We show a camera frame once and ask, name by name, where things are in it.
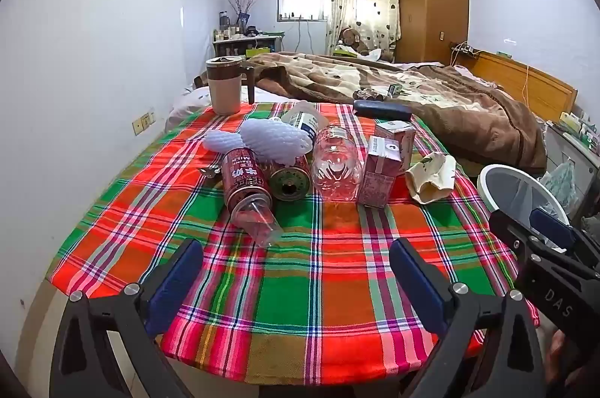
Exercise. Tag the wall socket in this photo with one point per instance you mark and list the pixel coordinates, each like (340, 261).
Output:
(143, 122)

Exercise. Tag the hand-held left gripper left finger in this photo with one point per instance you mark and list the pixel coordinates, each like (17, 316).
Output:
(173, 281)

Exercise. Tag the clear plastic bottle red label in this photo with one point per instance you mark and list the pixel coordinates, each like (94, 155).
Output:
(335, 173)

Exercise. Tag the wooden wardrobe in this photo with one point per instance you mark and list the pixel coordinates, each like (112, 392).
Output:
(431, 4)

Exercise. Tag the row of small boxes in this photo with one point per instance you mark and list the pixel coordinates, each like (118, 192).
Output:
(574, 124)

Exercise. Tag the wooden headboard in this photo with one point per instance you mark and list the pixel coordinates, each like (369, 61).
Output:
(515, 79)

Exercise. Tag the plaid tablecloth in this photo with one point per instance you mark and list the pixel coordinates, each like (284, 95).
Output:
(328, 285)

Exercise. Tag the clear plastic cup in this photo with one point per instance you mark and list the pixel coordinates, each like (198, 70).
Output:
(258, 224)

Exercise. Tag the cluttered shelf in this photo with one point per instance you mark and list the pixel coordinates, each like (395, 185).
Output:
(243, 44)

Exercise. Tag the printed plastic bag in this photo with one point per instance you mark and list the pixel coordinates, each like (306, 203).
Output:
(560, 182)

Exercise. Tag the pink drink carton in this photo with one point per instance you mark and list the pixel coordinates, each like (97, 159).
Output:
(401, 140)
(377, 182)

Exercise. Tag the brown patterned blanket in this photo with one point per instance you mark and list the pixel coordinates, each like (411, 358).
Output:
(468, 117)

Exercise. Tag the white foam fruit net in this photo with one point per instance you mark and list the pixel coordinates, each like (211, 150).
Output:
(276, 140)

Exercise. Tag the red milk drink can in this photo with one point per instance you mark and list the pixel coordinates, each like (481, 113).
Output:
(243, 180)
(290, 182)

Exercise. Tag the brown teddy bear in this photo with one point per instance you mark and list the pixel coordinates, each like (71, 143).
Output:
(351, 39)

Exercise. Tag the pack of small cans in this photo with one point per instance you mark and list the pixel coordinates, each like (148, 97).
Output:
(370, 94)

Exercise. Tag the patterned paper cup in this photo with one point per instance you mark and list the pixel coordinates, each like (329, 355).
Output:
(431, 180)

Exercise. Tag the person's right hand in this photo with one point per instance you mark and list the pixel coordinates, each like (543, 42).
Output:
(560, 351)

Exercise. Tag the translucent bin liner bag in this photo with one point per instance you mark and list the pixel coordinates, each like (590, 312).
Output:
(527, 196)

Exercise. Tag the grey nightstand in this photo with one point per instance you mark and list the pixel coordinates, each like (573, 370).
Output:
(562, 145)

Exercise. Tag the small green box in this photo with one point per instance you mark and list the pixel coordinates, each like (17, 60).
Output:
(395, 89)

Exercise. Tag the white trash bin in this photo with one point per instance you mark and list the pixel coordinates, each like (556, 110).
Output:
(492, 178)

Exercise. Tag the small window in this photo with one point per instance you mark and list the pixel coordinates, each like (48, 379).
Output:
(302, 2)

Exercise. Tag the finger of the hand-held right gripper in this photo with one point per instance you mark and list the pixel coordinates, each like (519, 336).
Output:
(553, 229)
(508, 229)

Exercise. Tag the vase with dry branches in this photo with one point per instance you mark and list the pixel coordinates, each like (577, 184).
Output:
(243, 4)

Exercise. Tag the beige mug with brown band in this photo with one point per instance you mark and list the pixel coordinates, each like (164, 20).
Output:
(225, 93)

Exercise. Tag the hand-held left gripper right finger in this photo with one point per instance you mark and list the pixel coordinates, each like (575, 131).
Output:
(417, 281)

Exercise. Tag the white yogurt bottle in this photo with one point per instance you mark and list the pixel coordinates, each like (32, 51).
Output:
(307, 121)

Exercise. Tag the dark blue glasses case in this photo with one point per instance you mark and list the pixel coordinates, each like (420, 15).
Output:
(382, 110)

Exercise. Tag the white power strip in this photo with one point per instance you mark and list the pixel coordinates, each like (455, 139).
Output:
(464, 49)

